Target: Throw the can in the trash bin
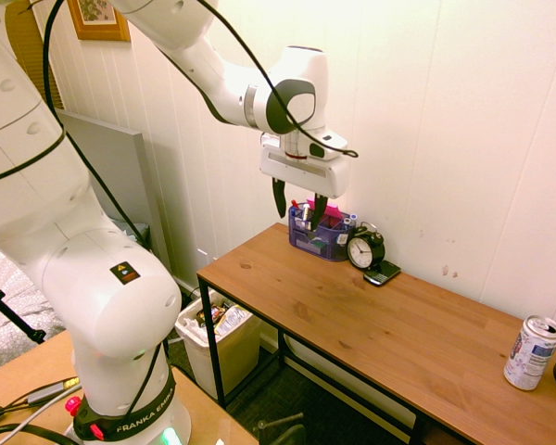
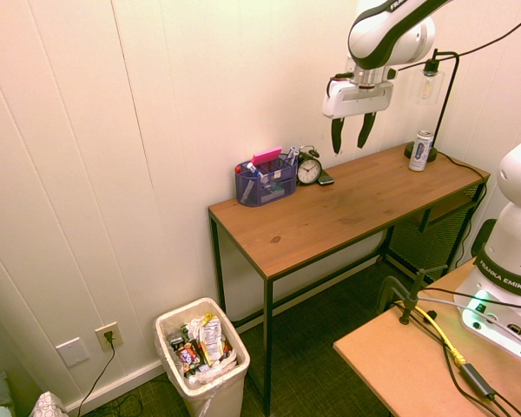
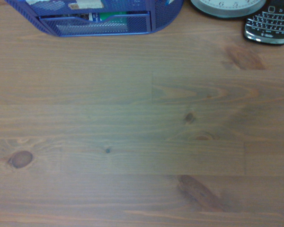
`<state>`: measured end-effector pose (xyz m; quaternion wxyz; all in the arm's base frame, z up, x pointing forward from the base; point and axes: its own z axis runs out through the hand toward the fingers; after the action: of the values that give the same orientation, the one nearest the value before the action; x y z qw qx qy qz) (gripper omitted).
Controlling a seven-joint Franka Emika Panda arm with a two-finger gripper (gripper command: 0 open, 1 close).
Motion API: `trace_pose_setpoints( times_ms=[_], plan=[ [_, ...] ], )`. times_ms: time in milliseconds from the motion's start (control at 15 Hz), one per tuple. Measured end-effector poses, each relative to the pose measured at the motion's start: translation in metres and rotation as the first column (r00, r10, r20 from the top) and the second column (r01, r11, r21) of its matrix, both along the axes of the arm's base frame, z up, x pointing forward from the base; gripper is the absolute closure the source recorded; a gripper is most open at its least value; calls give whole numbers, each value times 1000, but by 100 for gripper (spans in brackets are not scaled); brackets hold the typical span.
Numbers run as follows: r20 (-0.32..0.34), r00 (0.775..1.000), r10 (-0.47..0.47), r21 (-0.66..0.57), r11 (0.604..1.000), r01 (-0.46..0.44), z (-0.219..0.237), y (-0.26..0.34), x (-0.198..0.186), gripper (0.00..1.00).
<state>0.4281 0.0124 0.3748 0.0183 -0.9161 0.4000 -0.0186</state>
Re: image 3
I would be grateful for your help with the blue mesh desk organizer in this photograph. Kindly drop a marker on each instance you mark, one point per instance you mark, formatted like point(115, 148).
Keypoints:
point(165, 16)

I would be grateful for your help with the green white card packet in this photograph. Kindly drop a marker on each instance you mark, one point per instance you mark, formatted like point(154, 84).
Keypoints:
point(111, 17)

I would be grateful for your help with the black twin-bell alarm clock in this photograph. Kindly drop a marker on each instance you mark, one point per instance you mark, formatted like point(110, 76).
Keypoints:
point(227, 9)

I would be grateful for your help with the black keypad mobile phone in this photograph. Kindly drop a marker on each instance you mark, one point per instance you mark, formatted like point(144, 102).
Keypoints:
point(267, 26)

